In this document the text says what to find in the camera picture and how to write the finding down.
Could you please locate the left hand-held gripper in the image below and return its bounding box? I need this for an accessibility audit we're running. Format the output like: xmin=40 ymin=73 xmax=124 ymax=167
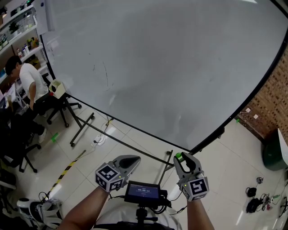
xmin=94 ymin=155 xmax=141 ymax=193

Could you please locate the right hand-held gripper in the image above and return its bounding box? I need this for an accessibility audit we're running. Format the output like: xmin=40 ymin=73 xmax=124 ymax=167
xmin=173 ymin=152 xmax=210 ymax=202

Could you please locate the white whiteboard black frame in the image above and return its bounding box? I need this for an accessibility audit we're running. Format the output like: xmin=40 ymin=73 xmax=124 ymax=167
xmin=33 ymin=0 xmax=288 ymax=186

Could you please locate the person's left forearm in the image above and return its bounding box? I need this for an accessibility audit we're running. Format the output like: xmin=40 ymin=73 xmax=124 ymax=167
xmin=59 ymin=186 xmax=111 ymax=230

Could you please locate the person's right forearm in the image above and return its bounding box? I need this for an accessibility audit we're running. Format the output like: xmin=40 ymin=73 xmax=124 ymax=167
xmin=186 ymin=199 xmax=216 ymax=230

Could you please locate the small black monitor screen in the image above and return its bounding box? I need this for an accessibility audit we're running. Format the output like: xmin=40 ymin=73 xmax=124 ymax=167
xmin=124 ymin=181 xmax=168 ymax=205

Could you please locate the white power strip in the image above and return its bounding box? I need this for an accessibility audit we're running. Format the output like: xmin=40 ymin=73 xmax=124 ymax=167
xmin=91 ymin=134 xmax=103 ymax=146

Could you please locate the person's white shirt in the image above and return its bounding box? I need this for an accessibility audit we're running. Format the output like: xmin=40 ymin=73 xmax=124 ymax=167
xmin=94 ymin=203 xmax=183 ymax=230

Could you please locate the yellow black floor tape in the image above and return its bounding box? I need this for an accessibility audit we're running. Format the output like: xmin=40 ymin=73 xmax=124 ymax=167
xmin=46 ymin=150 xmax=86 ymax=198

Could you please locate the dark green bin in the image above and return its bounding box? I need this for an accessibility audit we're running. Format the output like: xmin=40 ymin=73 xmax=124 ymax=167
xmin=262 ymin=134 xmax=288 ymax=171

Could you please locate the black office chair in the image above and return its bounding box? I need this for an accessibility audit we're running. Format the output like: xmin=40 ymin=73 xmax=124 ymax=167
xmin=0 ymin=125 xmax=42 ymax=173
xmin=33 ymin=73 xmax=82 ymax=128

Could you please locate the white curved panel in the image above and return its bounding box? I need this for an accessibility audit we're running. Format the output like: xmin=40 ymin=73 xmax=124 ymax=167
xmin=277 ymin=128 xmax=288 ymax=168

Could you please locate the white grey backpack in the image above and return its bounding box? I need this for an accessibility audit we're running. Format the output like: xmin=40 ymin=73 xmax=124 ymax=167
xmin=17 ymin=197 xmax=63 ymax=230

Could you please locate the white shelf unit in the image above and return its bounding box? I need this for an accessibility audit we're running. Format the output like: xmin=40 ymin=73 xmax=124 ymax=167
xmin=0 ymin=4 xmax=49 ymax=90

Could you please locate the green potted plant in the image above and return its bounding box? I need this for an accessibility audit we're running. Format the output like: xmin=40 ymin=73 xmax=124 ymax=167
xmin=9 ymin=21 xmax=20 ymax=34

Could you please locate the black monitor mount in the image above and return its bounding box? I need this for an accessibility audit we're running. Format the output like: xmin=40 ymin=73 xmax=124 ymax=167
xmin=135 ymin=203 xmax=158 ymax=225

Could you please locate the black cable bundle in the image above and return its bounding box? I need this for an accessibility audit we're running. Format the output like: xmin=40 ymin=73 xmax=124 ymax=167
xmin=246 ymin=194 xmax=270 ymax=214

